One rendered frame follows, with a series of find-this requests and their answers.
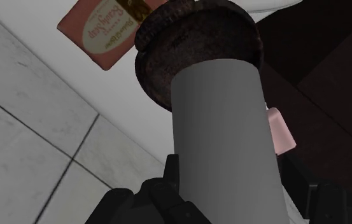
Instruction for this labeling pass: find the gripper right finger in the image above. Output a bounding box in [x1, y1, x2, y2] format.
[278, 153, 352, 224]

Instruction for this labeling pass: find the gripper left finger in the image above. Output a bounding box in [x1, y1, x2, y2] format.
[85, 153, 213, 224]

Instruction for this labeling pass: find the grey cylinder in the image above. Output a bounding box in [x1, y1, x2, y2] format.
[170, 58, 292, 224]

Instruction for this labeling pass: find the small pink block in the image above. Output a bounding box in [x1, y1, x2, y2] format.
[265, 106, 297, 156]

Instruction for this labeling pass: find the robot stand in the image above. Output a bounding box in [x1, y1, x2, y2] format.
[255, 0, 352, 196]

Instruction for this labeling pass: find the dark brown round bowl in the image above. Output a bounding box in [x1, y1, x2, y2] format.
[134, 0, 264, 113]

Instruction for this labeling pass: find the pink soap box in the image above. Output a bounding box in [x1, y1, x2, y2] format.
[57, 0, 169, 71]

